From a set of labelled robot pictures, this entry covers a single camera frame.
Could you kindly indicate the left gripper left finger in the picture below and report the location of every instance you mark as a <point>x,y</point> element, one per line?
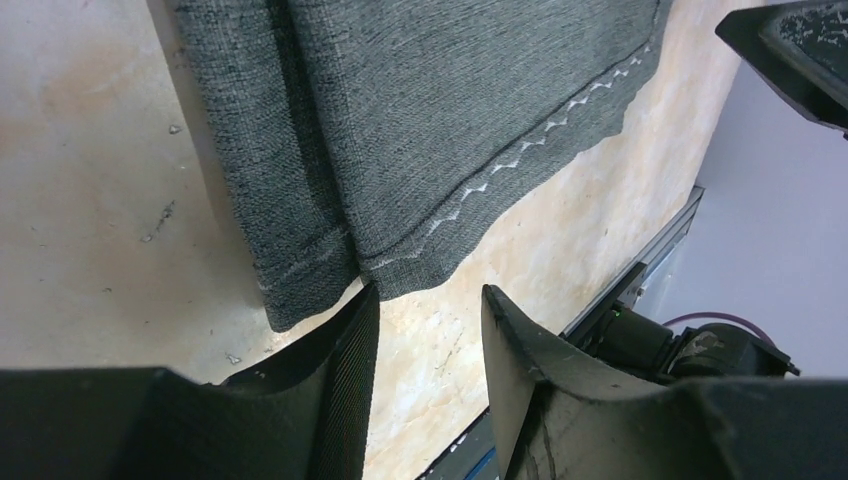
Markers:
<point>302,413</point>

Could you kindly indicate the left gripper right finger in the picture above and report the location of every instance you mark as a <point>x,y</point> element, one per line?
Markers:
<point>558,413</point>

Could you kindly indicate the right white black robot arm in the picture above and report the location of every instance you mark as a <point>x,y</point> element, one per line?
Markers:
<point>724,346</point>

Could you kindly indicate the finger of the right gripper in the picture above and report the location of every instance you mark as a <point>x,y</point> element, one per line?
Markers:
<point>800,50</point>

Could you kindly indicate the grey cloth napkin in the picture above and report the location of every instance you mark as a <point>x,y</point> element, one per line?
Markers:
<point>379,140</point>

